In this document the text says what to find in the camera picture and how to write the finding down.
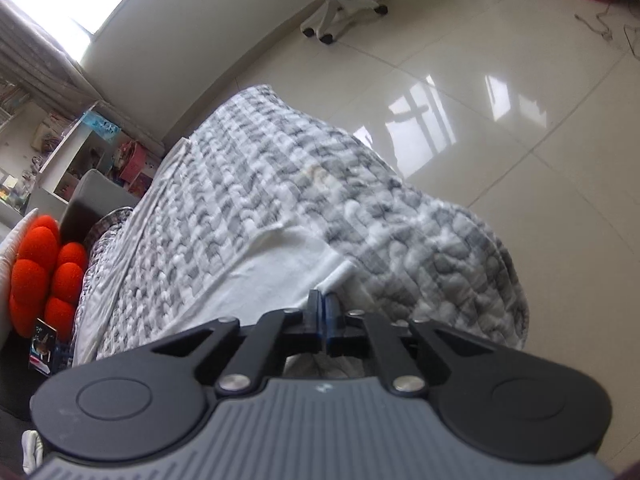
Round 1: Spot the white shelf desk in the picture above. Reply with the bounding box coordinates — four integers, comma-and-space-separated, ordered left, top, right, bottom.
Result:
30, 105, 166, 206

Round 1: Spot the grey checked quilted blanket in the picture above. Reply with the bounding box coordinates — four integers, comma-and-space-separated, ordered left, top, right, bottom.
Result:
70, 85, 530, 381

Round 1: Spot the white cotton garment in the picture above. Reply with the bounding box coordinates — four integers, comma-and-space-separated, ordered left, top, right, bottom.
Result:
72, 135, 373, 381

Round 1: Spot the white pillow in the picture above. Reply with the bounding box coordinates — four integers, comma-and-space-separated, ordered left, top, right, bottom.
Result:
0, 207, 38, 261

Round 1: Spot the smartphone playing video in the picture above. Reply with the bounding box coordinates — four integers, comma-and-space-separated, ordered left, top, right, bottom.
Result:
30, 319, 60, 375

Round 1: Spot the thin floor cable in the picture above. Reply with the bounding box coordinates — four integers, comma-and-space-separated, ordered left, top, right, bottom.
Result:
575, 2, 640, 56

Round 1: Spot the grey patterned curtain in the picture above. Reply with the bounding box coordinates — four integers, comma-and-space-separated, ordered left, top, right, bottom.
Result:
0, 2, 108, 111

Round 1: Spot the blue stool-shaped phone stand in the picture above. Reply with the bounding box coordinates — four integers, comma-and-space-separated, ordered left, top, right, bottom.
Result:
50, 340, 76, 368

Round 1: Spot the blue printed bag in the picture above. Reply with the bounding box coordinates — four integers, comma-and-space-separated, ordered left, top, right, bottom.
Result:
80, 112, 122, 137

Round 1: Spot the orange flower-shaped cushion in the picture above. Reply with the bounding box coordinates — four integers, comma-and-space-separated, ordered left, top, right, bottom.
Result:
9, 215, 90, 338

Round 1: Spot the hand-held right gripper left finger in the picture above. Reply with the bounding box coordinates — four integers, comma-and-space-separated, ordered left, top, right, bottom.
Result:
150, 291, 321, 395

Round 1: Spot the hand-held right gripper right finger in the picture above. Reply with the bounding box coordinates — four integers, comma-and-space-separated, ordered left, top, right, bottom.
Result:
324, 296, 493, 395

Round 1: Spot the dark grey sofa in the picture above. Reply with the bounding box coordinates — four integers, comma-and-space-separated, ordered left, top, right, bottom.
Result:
0, 169, 141, 421

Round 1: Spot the white office chair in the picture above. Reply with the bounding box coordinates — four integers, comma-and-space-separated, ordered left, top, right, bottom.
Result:
240, 0, 390, 43

